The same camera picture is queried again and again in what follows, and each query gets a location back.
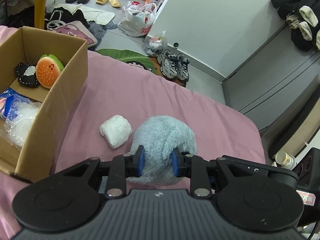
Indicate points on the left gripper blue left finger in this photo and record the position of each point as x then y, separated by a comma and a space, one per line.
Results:
119, 169

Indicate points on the grey plush elephant toy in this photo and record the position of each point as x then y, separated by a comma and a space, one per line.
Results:
160, 135

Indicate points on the green cartoon leaf rug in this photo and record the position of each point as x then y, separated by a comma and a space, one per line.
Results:
136, 59

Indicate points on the right grey sneaker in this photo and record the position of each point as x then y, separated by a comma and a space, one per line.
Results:
182, 64

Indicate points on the white floor mat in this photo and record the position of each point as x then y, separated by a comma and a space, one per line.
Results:
90, 14

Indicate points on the grey fuzzy cloth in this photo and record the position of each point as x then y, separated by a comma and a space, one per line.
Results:
99, 31

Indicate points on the right yellow slipper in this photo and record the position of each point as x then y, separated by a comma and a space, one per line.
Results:
115, 3

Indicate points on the blue tissue pack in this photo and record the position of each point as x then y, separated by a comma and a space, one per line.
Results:
6, 99

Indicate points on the round yellow-legged table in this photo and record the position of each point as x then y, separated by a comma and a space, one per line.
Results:
39, 13

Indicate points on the left grey sneaker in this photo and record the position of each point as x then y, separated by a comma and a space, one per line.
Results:
167, 66

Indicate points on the white red shopping bag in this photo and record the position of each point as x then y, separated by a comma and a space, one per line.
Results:
137, 19

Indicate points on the white cloth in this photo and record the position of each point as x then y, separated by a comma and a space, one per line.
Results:
116, 131

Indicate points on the black clothes pile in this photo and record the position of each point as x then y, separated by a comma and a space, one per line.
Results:
61, 16

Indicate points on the hanging black white clothes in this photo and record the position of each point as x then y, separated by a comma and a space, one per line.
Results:
302, 17

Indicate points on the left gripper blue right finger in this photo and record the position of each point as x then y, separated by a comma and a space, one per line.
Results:
193, 167

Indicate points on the small clear plastic bag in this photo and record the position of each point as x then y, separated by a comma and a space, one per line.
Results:
153, 46

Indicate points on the grey sneaker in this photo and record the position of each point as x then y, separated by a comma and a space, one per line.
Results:
167, 66
182, 64

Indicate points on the pink bear laptop bag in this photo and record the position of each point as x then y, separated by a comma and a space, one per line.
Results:
77, 29

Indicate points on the left yellow slipper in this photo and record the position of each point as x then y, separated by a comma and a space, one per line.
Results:
101, 2

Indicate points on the yellow slipper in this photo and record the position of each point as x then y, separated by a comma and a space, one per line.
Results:
115, 3
101, 2

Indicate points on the white yellow cup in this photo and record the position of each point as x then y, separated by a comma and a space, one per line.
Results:
285, 160

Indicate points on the pink bed sheet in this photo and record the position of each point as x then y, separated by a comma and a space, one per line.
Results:
116, 88

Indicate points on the brown cardboard box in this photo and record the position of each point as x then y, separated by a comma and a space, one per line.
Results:
33, 161

